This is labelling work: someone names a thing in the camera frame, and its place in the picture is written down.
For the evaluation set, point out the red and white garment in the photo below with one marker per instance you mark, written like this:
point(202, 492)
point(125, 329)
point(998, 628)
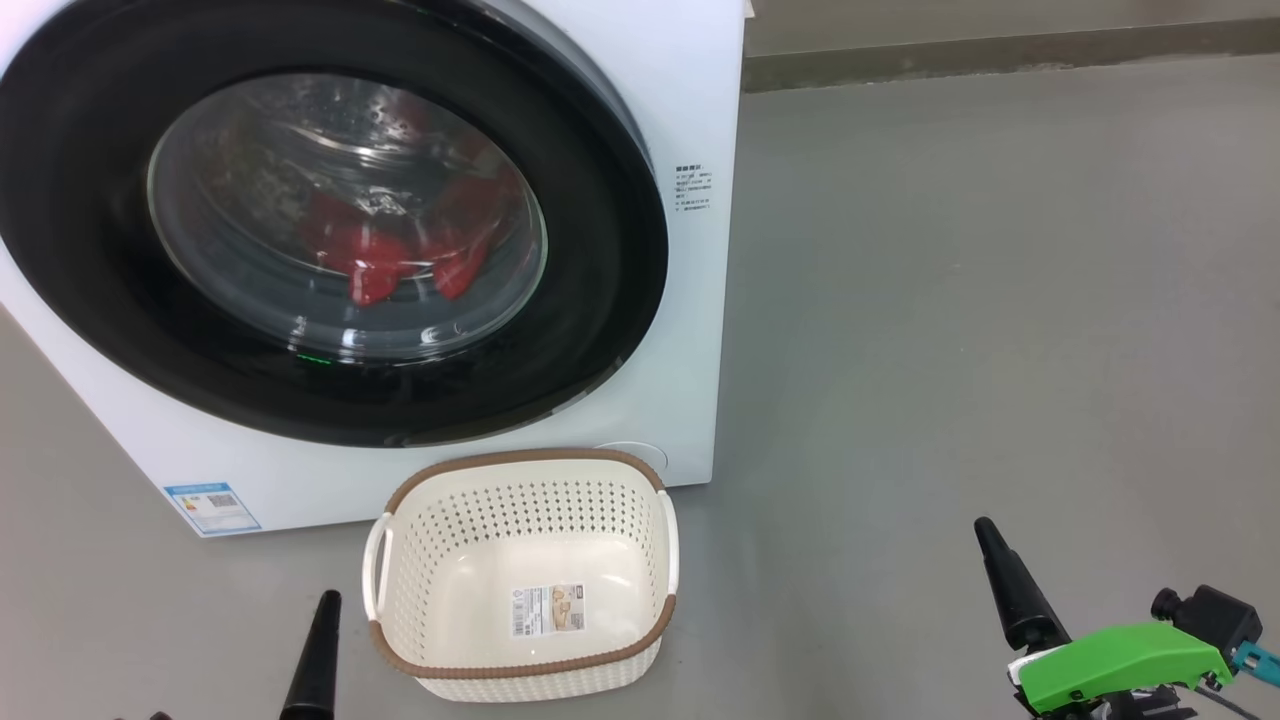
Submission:
point(370, 255)

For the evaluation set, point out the round white filter cover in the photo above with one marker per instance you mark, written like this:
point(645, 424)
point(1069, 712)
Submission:
point(648, 455)

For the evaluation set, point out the black round washer door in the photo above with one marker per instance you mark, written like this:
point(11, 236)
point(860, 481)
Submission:
point(90, 150)

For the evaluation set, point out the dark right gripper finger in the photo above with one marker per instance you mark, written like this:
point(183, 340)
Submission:
point(1015, 585)

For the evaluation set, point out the white printed product label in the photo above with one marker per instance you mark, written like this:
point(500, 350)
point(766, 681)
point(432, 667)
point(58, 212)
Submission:
point(547, 610)

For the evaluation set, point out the cream perforated laundry basket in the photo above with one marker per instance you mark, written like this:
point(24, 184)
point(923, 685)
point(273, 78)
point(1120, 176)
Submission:
point(520, 520)

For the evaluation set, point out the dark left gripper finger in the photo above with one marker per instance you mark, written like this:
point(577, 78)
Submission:
point(315, 670)

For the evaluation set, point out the small printed text sticker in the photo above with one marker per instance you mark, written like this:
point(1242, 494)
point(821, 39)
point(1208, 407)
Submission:
point(693, 190)

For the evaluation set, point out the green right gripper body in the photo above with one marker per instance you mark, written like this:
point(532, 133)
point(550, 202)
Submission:
point(1110, 665)

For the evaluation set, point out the blue energy label sticker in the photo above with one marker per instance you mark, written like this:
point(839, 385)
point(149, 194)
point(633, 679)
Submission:
point(212, 510)

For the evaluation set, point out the white front-load washing machine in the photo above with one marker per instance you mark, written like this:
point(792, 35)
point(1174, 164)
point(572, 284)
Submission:
point(690, 400)

